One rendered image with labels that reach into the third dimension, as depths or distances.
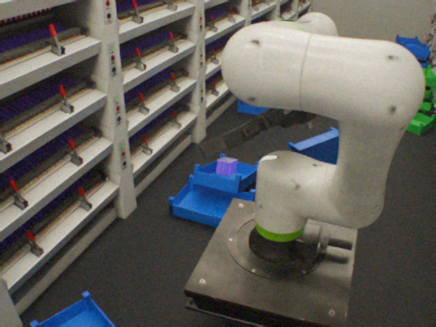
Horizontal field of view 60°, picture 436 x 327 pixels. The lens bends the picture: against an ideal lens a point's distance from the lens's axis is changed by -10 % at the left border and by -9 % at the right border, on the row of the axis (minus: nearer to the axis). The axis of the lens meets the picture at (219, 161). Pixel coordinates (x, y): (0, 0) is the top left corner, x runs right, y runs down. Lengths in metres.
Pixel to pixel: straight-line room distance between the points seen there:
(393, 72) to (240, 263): 0.63
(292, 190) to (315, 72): 0.40
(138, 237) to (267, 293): 0.80
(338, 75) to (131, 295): 1.09
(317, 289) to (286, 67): 0.58
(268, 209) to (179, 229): 0.78
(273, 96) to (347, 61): 0.11
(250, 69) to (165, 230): 1.19
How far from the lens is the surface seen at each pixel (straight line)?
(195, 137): 2.22
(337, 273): 1.02
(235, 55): 0.56
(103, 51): 1.42
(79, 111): 1.36
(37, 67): 1.21
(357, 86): 0.52
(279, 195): 0.89
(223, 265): 1.00
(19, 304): 1.46
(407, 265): 1.64
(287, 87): 0.54
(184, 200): 1.80
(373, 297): 1.48
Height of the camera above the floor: 1.07
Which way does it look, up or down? 31 degrees down
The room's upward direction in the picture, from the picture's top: straight up
